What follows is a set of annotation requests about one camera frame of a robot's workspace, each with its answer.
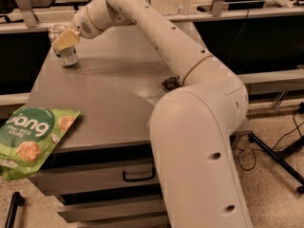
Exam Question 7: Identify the silver green 7up can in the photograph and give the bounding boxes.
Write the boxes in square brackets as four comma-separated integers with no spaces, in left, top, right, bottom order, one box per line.
[47,24,79,67]

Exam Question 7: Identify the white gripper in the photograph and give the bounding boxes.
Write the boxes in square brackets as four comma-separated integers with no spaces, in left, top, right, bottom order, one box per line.
[51,7,102,51]

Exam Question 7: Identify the green rice chips bag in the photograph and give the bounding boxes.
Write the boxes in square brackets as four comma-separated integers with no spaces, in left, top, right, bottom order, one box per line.
[0,105,80,181]

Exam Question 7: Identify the black cable on floor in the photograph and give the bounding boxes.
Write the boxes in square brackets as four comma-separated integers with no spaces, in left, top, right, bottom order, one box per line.
[236,106,304,172]

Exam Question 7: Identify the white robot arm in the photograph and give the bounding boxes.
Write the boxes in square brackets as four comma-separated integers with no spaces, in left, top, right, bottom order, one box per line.
[53,0,253,228]

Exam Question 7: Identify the black floor stand leg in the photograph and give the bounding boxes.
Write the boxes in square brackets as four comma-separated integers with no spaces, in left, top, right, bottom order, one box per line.
[249,133,304,195]

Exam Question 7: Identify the grey drawer cabinet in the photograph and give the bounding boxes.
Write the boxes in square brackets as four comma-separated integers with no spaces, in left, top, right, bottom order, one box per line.
[26,22,253,228]

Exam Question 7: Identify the black bar lower left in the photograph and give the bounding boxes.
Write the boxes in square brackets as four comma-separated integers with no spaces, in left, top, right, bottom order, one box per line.
[5,192,25,228]

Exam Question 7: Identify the black snack bar wrapper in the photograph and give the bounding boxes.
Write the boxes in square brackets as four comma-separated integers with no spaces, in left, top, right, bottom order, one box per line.
[161,76,181,91]

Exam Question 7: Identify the black drawer handle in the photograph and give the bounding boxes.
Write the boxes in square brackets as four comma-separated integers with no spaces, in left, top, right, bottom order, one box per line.
[122,167,156,182]

